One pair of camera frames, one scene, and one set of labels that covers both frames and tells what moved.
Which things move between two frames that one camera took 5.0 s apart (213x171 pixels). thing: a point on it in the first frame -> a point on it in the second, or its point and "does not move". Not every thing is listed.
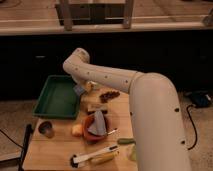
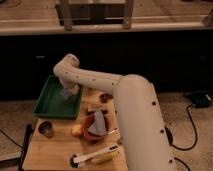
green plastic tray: [58, 98] does not move
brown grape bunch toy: [105, 96] does not move
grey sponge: [78, 89] -> [66, 92]
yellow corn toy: [103, 158] does not move
